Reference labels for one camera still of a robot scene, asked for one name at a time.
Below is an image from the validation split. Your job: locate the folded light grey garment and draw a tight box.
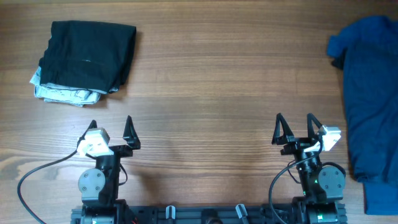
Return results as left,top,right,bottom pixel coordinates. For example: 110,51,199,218
30,67,108,107

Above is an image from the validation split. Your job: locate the folded black garment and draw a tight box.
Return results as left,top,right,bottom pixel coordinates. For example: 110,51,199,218
39,21,137,94

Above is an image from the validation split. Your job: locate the right black cable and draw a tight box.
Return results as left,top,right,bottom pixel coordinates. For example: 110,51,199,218
268,155,318,224

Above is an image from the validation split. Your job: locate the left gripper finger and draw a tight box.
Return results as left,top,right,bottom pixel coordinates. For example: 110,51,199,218
123,115,141,150
81,120,97,139

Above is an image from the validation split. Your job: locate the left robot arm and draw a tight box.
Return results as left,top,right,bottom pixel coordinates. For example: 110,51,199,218
71,116,141,224

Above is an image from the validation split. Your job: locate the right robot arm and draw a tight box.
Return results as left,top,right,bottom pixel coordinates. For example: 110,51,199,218
268,113,346,223

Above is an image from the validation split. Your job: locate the left black cable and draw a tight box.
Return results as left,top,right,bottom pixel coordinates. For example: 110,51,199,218
17,149,78,224

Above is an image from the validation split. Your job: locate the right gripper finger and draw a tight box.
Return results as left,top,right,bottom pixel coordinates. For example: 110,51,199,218
307,113,322,138
272,113,294,145

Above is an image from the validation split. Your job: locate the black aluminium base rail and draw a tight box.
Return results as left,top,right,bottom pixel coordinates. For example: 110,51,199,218
70,203,348,224

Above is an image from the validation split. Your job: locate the blue t-shirt pile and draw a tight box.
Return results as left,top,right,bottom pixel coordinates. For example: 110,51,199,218
326,16,397,215

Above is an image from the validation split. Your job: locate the black cable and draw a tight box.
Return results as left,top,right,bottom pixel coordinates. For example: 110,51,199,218
268,155,318,224
17,149,78,224

